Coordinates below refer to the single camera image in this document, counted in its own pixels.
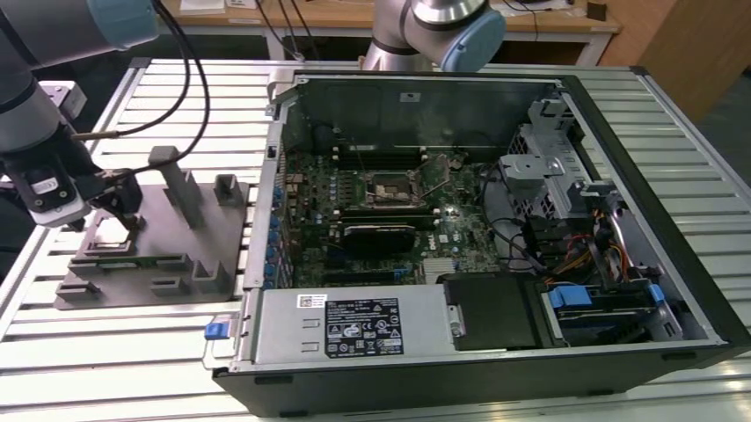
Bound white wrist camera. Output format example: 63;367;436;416
10;164;89;228

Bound orange wire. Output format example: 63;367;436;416
544;252;591;282

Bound hard disk in blue carrier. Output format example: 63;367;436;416
544;285;661;346

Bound black PC case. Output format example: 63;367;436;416
209;65;751;418

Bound wooden cabinet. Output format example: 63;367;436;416
597;0;751;127

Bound yellow wire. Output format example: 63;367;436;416
607;244;633;282

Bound small silver heatsink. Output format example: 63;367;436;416
423;258;457;279

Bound grey parts rack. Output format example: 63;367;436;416
52;145;251;311

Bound thin metal locking lever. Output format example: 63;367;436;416
347;131;371;175

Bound green RAM stick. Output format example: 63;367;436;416
96;256;163;268

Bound silver power supply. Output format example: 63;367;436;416
248;283;464;366

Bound green motherboard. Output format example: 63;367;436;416
273;144;523;287

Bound silver CPU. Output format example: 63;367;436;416
91;215;135;248

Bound CPU socket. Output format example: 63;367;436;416
363;169;427;210

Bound perforated metal drive cage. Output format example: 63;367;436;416
496;98;617;225

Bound RAM slot black clips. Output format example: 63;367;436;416
335;150;424;158
336;158;424;168

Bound small side wrist camera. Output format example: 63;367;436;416
37;81;89;120

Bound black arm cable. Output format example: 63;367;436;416
69;0;192;140
96;0;212;177

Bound RAM slot white clips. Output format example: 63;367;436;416
331;145;428;154
331;154;428;163

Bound metal socket cover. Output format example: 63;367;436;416
412;153;460;198

